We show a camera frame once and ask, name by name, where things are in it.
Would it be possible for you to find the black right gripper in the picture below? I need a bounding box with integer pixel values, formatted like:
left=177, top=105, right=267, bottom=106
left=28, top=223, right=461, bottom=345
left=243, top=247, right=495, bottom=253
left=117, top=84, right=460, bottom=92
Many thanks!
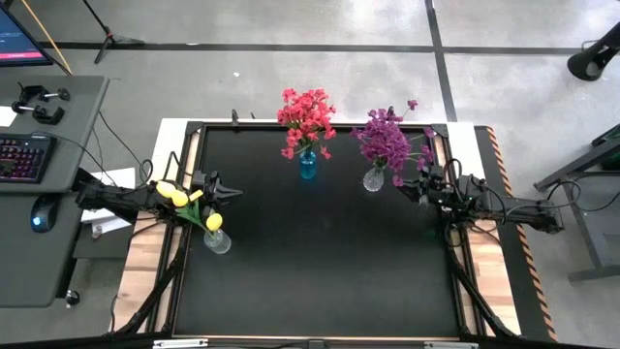
left=396, top=164, right=459, bottom=210

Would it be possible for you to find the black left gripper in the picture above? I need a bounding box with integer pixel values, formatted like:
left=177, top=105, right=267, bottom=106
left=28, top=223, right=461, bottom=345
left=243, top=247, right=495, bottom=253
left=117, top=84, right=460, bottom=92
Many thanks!
left=190, top=169, right=243, bottom=220

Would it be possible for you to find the green flower stem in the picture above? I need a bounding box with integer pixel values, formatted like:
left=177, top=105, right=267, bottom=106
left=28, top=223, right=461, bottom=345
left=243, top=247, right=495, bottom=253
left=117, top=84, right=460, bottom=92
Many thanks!
left=170, top=189, right=219, bottom=238

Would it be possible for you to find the red artificial flower bunch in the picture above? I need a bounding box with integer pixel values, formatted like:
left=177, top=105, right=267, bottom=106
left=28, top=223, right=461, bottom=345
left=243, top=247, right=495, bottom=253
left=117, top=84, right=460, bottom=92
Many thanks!
left=276, top=87, right=311, bottom=161
left=297, top=87, right=338, bottom=127
left=290, top=123, right=338, bottom=161

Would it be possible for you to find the clear conical glass vase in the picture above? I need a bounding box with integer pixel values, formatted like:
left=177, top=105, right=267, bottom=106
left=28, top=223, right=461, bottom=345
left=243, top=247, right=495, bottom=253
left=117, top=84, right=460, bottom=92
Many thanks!
left=362, top=166, right=386, bottom=193

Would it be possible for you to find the clear round glass vase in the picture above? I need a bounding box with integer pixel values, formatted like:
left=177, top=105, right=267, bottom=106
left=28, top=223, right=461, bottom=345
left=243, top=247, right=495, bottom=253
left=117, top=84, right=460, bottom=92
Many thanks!
left=202, top=228, right=233, bottom=256

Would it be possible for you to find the blue glass vase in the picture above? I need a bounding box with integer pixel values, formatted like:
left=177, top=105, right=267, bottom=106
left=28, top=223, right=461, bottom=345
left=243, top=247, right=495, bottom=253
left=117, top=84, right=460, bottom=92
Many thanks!
left=298, top=149, right=319, bottom=181

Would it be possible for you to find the black ramp with hazard stripes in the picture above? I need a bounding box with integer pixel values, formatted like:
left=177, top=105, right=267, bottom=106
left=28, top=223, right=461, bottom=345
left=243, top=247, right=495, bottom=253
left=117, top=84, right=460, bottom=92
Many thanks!
left=473, top=124, right=558, bottom=343

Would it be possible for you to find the black computer mouse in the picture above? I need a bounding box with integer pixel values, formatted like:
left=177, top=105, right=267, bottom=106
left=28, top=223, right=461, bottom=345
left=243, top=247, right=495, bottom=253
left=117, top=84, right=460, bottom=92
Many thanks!
left=30, top=193, right=62, bottom=234

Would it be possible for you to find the black tripod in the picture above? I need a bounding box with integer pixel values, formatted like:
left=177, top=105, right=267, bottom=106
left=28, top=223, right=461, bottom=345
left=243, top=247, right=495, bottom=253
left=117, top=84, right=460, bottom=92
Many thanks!
left=79, top=0, right=145, bottom=65

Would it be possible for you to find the backlit black keyboard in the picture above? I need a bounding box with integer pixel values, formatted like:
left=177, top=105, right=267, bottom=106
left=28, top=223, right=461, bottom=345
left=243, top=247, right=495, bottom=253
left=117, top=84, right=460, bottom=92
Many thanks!
left=0, top=134, right=58, bottom=184

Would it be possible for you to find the grey desk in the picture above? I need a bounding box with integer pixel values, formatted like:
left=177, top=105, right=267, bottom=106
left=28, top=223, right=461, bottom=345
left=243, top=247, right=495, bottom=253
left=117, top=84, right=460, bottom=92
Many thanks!
left=0, top=75, right=110, bottom=309

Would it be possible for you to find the black floor stand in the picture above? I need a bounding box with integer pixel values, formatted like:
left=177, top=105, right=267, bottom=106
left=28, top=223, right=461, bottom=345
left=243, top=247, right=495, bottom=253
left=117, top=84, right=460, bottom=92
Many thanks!
left=567, top=21, right=620, bottom=82

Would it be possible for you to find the black desk monitor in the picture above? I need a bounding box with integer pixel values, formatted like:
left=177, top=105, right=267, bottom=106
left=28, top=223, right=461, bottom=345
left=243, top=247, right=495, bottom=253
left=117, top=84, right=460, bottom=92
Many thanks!
left=0, top=4, right=53, bottom=68

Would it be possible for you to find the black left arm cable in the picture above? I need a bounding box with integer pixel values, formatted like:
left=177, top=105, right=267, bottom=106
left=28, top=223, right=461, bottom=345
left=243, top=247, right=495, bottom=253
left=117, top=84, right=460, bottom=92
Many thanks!
left=139, top=150, right=184, bottom=188

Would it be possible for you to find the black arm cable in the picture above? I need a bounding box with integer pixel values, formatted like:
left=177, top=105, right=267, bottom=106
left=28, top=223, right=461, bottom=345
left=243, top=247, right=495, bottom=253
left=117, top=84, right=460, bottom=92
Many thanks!
left=443, top=157, right=582, bottom=224
left=139, top=150, right=184, bottom=188

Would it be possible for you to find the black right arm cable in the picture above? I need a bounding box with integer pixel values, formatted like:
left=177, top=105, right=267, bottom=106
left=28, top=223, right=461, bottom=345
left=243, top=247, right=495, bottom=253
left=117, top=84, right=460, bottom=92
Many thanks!
left=443, top=157, right=582, bottom=224

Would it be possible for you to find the black side desk frame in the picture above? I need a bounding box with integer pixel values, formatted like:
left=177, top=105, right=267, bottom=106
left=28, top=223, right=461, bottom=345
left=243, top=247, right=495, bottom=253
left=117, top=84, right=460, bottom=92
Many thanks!
left=532, top=123, right=620, bottom=285

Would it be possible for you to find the yellow hanging cable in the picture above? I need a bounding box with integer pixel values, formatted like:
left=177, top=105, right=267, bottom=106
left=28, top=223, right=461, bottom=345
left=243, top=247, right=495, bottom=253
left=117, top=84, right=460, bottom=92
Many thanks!
left=18, top=0, right=74, bottom=77

